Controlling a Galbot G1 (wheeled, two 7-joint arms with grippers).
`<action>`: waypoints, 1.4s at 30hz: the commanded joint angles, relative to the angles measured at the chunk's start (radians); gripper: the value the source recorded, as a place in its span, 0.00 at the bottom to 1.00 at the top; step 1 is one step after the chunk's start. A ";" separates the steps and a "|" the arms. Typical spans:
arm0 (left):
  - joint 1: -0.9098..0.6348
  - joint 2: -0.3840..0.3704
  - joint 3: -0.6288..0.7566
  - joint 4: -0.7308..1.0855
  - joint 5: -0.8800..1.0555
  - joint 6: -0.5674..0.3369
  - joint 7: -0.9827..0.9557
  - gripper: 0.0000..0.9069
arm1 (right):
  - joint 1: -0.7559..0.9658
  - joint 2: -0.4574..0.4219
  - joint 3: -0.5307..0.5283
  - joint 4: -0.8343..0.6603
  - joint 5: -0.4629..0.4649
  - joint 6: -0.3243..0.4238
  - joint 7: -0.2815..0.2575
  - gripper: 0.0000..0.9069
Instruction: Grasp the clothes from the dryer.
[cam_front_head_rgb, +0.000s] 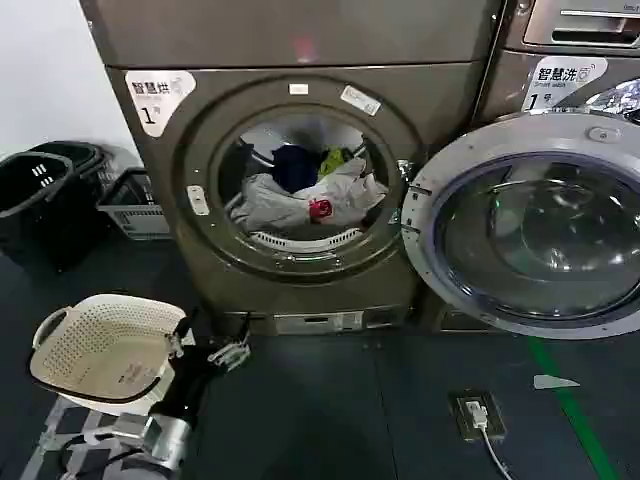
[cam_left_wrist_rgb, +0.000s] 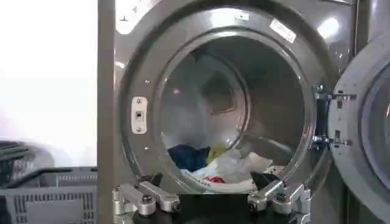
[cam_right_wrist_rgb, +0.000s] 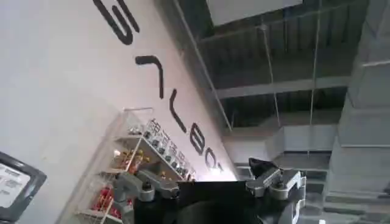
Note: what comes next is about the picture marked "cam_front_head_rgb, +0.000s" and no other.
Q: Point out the pale grey garment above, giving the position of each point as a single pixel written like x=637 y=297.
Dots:
x=280 y=205

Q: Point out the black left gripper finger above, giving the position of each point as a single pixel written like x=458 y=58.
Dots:
x=180 y=336
x=231 y=352

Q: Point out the grey dryer with round opening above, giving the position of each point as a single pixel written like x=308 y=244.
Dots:
x=165 y=200

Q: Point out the grey stacked upper machine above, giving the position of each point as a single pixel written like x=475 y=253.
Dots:
x=280 y=30

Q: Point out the grey upper machine with drawer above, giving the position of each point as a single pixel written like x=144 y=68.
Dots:
x=575 y=25

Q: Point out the round glass dryer door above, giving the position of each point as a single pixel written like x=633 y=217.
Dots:
x=535 y=225

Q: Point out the grey washer with white label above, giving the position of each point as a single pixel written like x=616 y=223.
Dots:
x=505 y=85

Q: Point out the metal floor socket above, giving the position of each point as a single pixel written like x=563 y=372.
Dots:
x=495 y=425

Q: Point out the dark blue garment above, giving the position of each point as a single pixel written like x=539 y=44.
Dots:
x=292 y=167

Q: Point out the grey slatted crate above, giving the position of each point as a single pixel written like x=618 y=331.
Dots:
x=132 y=210

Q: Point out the yellow-green garment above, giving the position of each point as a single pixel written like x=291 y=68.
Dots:
x=332 y=161

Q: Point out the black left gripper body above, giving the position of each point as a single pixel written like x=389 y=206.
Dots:
x=187 y=382

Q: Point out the large black plastic basket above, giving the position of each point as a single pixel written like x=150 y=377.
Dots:
x=40 y=215

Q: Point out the grey white patterned mat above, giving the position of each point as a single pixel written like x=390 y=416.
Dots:
x=55 y=435

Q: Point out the white power plug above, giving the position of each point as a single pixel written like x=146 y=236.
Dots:
x=477 y=411

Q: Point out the white perforated laundry basket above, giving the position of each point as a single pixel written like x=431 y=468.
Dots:
x=102 y=345

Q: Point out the red small garment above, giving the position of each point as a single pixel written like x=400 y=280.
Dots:
x=320 y=210

